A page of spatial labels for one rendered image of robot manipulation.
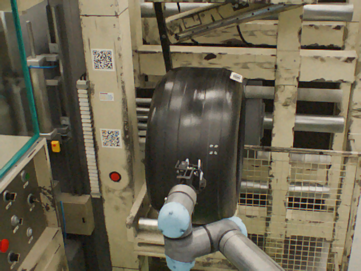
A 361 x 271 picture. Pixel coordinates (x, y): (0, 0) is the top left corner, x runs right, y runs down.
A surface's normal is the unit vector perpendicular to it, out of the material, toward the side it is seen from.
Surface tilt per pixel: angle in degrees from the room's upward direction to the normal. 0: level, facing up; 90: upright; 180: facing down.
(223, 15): 90
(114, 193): 90
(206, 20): 90
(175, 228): 84
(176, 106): 37
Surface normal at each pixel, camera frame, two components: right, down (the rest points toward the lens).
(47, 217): -0.18, 0.46
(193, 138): -0.18, -0.09
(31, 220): 0.98, 0.06
